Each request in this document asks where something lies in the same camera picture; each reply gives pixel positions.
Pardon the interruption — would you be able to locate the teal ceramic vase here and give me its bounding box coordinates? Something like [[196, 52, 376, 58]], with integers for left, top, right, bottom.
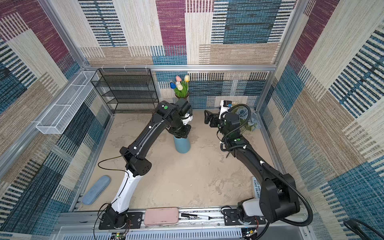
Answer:
[[174, 137, 191, 154]]

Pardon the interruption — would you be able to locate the pink ribbed glass vase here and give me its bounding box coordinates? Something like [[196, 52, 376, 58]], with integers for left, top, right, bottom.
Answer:
[[174, 91, 190, 103]]

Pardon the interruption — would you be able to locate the yellow artificial tulip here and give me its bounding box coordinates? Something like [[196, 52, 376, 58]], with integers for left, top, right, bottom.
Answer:
[[184, 75, 191, 83]]

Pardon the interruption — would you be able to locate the pale blue-white artificial tulip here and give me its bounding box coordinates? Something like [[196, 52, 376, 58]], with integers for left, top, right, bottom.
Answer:
[[176, 82, 184, 91]]

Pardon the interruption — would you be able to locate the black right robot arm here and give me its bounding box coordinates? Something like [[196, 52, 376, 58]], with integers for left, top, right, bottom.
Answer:
[[204, 105, 314, 227]]

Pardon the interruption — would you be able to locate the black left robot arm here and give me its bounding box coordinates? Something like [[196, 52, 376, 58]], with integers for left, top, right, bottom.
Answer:
[[99, 99, 193, 230]]

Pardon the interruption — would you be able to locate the blue rose orange flower bouquet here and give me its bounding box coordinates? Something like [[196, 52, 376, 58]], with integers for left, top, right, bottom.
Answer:
[[236, 107, 261, 134]]

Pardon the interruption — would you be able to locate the colourful paperback book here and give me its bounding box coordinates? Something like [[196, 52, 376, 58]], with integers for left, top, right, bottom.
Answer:
[[252, 177, 261, 199]]

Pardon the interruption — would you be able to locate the black white marker pen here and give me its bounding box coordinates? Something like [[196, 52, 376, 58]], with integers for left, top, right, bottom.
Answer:
[[180, 213, 211, 220]]

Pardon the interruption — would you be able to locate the light blue oval object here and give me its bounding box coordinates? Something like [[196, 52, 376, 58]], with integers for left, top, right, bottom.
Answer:
[[82, 175, 111, 206]]

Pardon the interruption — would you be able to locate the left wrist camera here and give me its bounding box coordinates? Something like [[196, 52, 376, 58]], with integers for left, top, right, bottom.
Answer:
[[181, 113, 193, 126]]

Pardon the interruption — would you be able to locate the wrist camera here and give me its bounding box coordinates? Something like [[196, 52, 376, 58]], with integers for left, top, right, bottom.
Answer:
[[181, 113, 193, 126], [219, 100, 232, 119]]

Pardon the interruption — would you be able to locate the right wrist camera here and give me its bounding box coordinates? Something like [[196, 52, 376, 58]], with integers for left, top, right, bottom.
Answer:
[[219, 100, 232, 119]]

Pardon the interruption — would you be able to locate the black wire shelf rack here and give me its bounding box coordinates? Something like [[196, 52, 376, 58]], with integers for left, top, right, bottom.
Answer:
[[91, 68, 159, 114]]

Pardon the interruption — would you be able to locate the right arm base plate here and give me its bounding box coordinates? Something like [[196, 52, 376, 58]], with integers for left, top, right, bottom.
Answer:
[[220, 206, 267, 226]]

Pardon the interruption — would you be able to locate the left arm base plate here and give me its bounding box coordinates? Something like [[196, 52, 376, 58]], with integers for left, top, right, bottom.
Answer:
[[98, 212, 143, 230]]

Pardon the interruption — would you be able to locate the white mesh wall basket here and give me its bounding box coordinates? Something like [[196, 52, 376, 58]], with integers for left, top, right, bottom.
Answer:
[[36, 71, 95, 135]]

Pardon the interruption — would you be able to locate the black cable bottom right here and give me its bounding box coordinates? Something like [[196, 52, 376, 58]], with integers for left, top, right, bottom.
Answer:
[[343, 218, 384, 240]]

